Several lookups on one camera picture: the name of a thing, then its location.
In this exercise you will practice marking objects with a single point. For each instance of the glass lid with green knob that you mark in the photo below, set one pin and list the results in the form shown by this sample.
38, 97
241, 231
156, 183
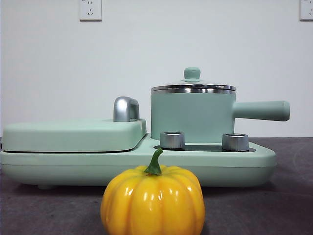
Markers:
192, 73

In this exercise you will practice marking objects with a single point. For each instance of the yellow toy pumpkin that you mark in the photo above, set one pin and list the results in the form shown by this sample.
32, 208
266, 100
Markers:
151, 195

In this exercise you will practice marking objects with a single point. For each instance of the silver control knob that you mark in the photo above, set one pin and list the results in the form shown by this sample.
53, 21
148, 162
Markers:
172, 140
235, 142

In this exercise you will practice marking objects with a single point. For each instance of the mint green grill cover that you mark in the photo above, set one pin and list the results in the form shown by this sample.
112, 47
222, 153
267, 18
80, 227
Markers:
68, 137

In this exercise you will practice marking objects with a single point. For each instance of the mint green cooker base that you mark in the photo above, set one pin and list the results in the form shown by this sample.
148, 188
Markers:
73, 169

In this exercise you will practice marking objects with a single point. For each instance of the white wall socket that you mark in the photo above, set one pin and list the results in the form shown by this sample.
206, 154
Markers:
306, 9
90, 9

